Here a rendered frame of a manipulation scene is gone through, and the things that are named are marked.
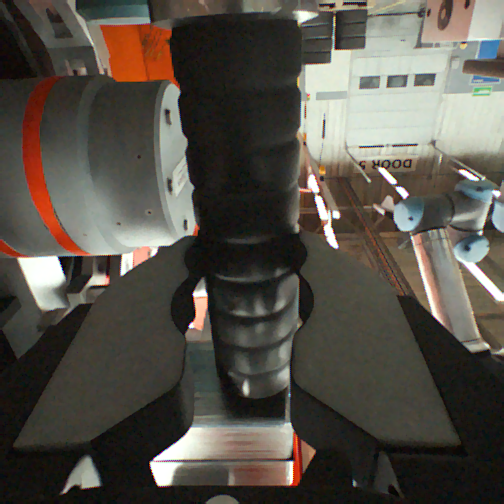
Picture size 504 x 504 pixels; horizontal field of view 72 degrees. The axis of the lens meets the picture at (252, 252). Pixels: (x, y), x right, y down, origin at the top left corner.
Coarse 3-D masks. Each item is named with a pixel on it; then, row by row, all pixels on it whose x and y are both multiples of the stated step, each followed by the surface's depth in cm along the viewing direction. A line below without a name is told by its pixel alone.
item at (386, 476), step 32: (416, 320) 8; (448, 352) 7; (448, 384) 6; (480, 384) 6; (480, 416) 6; (480, 448) 5; (384, 480) 5; (416, 480) 5; (448, 480) 5; (480, 480) 5
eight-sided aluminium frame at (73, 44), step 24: (24, 0) 38; (48, 0) 42; (72, 0) 40; (48, 24) 42; (72, 24) 41; (96, 24) 45; (48, 48) 45; (72, 48) 45; (96, 48) 45; (72, 72) 47; (96, 72) 46; (96, 264) 52; (120, 264) 51
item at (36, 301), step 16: (0, 272) 31; (16, 272) 31; (32, 272) 32; (48, 272) 34; (0, 288) 32; (16, 288) 32; (32, 288) 32; (48, 288) 34; (64, 288) 37; (32, 304) 33; (48, 304) 34; (64, 304) 37; (16, 320) 34; (32, 320) 34; (16, 336) 35; (32, 336) 35; (16, 352) 36
